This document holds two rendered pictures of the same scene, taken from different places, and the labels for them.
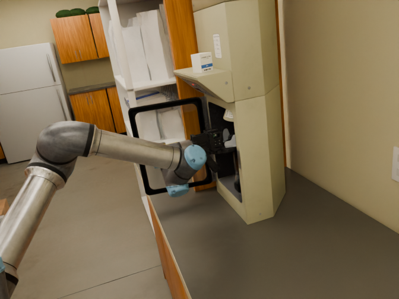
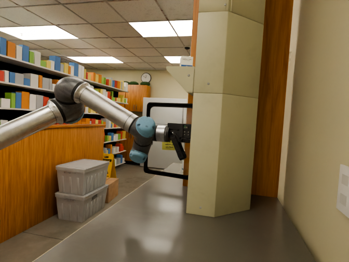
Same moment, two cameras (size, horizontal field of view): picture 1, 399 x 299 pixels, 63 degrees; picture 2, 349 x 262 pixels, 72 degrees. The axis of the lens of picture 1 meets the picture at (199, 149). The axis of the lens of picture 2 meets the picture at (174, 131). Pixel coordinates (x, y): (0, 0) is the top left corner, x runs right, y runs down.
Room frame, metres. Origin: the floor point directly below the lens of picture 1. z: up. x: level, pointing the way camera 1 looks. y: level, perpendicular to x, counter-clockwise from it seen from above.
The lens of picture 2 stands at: (0.22, -0.52, 1.31)
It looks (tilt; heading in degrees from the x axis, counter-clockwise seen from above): 3 degrees down; 29
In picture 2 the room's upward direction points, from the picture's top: 3 degrees clockwise
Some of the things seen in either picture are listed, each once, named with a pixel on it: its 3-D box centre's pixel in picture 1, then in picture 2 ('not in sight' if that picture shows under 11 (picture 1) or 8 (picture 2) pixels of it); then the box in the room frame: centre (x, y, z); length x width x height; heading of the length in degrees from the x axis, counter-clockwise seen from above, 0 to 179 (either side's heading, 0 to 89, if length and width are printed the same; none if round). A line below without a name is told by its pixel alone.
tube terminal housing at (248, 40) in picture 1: (249, 110); (226, 117); (1.24, -0.21, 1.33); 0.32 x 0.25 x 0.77; 15
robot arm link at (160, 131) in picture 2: (186, 149); (163, 133); (1.15, 0.05, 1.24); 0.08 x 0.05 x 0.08; 15
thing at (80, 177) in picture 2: not in sight; (84, 175); (2.37, 1.96, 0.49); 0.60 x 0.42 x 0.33; 15
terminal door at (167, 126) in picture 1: (172, 148); (170, 140); (1.33, 0.11, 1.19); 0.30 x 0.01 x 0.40; 96
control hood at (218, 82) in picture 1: (200, 84); (187, 85); (1.19, -0.04, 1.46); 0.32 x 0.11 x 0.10; 15
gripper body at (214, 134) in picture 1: (207, 143); (180, 133); (1.17, -0.03, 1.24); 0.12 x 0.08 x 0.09; 105
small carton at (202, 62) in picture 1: (202, 62); (186, 64); (1.14, -0.05, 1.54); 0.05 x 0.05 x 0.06; 34
